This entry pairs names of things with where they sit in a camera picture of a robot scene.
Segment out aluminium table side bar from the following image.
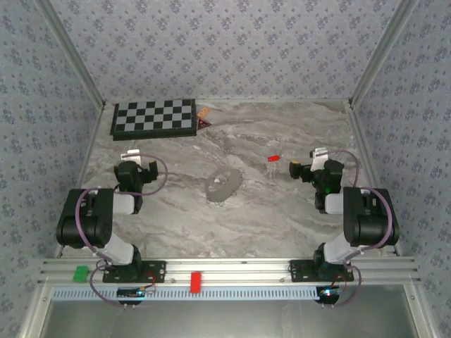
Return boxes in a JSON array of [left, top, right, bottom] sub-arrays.
[[54, 101, 109, 260], [347, 101, 404, 256]]

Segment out black grey chessboard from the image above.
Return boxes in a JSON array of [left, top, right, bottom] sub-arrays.
[[109, 98, 197, 142]]

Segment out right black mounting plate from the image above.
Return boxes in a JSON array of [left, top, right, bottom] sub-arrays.
[[289, 259, 354, 283]]

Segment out black mounting plate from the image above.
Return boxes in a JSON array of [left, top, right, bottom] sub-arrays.
[[289, 259, 354, 283], [102, 260, 167, 284]]

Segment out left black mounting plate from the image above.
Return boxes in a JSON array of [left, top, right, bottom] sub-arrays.
[[102, 260, 167, 284]]

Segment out left small circuit board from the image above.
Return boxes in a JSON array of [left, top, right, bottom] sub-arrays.
[[116, 287, 147, 300]]

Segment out small circuit board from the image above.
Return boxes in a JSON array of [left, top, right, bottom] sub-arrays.
[[316, 287, 342, 303], [116, 287, 147, 300]]

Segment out right small circuit board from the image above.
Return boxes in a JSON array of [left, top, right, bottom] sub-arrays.
[[316, 287, 342, 303]]

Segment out grey metal tray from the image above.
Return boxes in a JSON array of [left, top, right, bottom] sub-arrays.
[[20, 284, 434, 338]]

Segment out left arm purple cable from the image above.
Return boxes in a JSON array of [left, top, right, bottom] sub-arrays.
[[77, 154, 169, 307]]

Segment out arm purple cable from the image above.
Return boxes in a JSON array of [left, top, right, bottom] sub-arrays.
[[77, 154, 169, 307], [327, 149, 394, 307]]

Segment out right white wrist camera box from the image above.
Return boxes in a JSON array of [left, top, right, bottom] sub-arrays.
[[309, 147, 330, 173]]

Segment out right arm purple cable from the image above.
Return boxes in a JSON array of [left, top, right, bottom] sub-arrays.
[[327, 149, 394, 307]]

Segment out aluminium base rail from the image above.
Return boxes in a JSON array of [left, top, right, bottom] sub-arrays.
[[37, 257, 422, 284]]

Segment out blue slotted cable duct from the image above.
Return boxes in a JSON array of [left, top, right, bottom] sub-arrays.
[[52, 285, 327, 302]]

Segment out aluminium frame post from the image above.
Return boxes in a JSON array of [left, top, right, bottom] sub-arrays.
[[348, 0, 421, 108], [35, 0, 107, 108]]

